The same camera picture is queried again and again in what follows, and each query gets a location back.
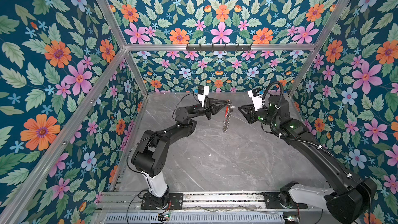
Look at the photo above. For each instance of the black hook rail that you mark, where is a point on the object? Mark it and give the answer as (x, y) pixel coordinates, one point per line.
(218, 47)

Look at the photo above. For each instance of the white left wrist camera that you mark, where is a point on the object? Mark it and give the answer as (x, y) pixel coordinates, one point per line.
(202, 93)

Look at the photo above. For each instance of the aluminium back top beam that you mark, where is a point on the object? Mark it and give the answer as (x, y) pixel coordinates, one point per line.
(272, 47)

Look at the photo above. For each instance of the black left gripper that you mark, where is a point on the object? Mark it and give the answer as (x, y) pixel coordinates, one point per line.
(209, 108)

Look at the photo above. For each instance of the aluminium left top beam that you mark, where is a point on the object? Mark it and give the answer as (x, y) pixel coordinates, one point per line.
(31, 185)

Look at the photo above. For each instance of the aluminium back left post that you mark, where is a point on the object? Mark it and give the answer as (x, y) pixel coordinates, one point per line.
(121, 42)

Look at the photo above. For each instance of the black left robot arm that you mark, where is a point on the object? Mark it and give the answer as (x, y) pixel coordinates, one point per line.
(150, 156)

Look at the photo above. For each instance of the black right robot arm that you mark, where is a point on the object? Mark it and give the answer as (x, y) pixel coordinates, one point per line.
(348, 195)

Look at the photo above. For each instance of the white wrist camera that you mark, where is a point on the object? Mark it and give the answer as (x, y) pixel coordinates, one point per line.
(256, 97)
(202, 93)

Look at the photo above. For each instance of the aluminium beam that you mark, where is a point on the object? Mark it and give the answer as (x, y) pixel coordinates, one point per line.
(31, 185)
(272, 47)

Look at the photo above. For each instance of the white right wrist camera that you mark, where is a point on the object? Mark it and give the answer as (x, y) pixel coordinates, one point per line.
(256, 97)

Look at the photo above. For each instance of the aluminium post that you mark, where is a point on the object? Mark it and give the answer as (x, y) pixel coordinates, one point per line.
(324, 34)
(121, 42)

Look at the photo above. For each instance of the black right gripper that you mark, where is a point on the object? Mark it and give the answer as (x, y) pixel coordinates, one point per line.
(251, 113)

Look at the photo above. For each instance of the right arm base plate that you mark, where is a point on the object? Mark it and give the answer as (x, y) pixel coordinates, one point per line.
(280, 200)

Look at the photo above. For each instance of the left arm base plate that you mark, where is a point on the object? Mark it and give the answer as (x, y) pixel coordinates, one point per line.
(168, 201)

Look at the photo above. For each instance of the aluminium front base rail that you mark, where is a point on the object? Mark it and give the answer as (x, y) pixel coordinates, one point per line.
(206, 200)

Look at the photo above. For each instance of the aluminium back right post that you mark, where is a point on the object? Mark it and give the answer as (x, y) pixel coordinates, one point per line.
(324, 34)

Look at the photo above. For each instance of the white perforated cable duct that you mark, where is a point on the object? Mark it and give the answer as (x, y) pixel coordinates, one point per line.
(195, 218)

